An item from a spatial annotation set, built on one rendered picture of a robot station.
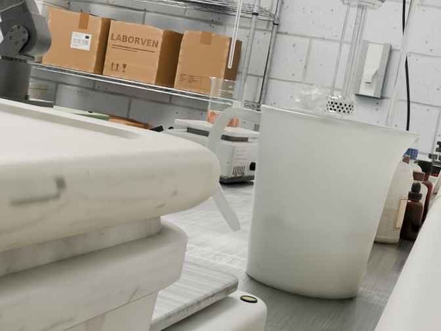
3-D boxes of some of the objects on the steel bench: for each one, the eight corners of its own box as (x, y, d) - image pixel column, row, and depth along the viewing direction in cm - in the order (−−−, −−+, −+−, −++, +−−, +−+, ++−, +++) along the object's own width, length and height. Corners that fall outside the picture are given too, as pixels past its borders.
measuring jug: (171, 272, 63) (203, 95, 62) (198, 243, 76) (224, 96, 74) (392, 320, 61) (431, 137, 59) (382, 282, 74) (413, 131, 72)
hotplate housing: (124, 160, 131) (132, 115, 130) (161, 159, 143) (168, 117, 142) (239, 188, 122) (248, 139, 121) (268, 184, 134) (277, 140, 133)
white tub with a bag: (273, 144, 234) (285, 76, 232) (305, 148, 243) (317, 83, 241) (304, 153, 223) (318, 81, 221) (337, 157, 232) (351, 88, 230)
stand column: (369, 181, 163) (437, -152, 155) (371, 180, 165) (438, -147, 158) (382, 184, 162) (451, -151, 154) (384, 183, 164) (451, -147, 157)
